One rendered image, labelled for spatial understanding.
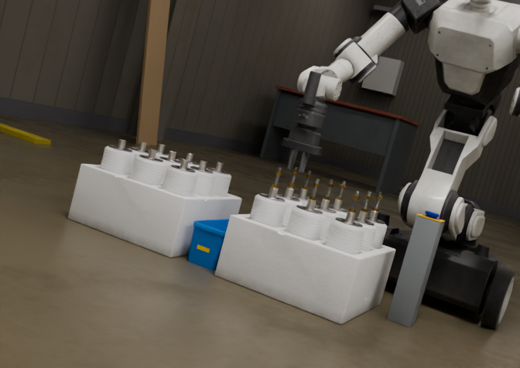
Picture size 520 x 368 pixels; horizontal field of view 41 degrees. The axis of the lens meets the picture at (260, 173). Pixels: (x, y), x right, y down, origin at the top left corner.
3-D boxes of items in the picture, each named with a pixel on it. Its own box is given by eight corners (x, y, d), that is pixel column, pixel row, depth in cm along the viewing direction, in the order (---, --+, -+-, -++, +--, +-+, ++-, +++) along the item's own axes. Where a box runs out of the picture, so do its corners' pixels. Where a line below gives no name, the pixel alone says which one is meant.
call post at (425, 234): (391, 315, 205) (421, 214, 203) (415, 324, 202) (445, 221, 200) (385, 319, 199) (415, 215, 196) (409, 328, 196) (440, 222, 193)
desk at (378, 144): (285, 159, 859) (302, 95, 852) (400, 194, 791) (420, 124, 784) (256, 155, 790) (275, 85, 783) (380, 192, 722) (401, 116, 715)
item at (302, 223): (302, 280, 188) (320, 216, 187) (271, 268, 191) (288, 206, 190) (313, 275, 197) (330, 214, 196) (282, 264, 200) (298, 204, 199)
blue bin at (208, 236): (227, 252, 232) (237, 217, 231) (257, 263, 227) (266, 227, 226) (182, 260, 205) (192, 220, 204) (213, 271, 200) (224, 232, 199)
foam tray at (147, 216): (136, 215, 254) (148, 167, 252) (229, 248, 238) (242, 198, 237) (66, 218, 218) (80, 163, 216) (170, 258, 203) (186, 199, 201)
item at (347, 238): (307, 278, 192) (325, 215, 190) (336, 282, 196) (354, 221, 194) (324, 290, 183) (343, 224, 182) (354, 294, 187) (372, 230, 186)
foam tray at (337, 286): (269, 264, 231) (284, 212, 230) (380, 304, 215) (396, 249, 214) (213, 275, 196) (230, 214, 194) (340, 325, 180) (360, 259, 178)
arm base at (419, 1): (394, 22, 236) (415, -5, 236) (425, 42, 233) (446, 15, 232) (391, 5, 222) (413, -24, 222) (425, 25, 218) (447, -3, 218)
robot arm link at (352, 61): (313, 73, 216) (335, 60, 232) (335, 98, 216) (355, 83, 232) (335, 50, 210) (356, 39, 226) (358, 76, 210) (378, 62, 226)
